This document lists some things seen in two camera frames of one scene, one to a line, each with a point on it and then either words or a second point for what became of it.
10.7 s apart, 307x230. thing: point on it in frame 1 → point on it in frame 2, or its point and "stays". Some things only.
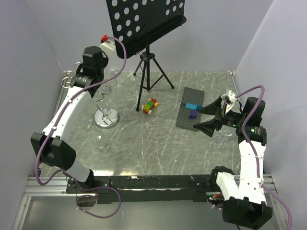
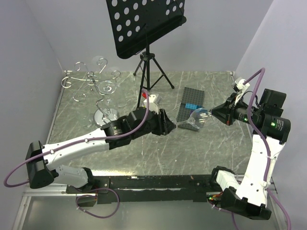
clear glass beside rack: (87, 121) stays
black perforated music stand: (135, 23) stays
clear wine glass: (221, 136) → (198, 118)
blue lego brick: (197, 107) stays
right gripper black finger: (213, 108) → (222, 113)
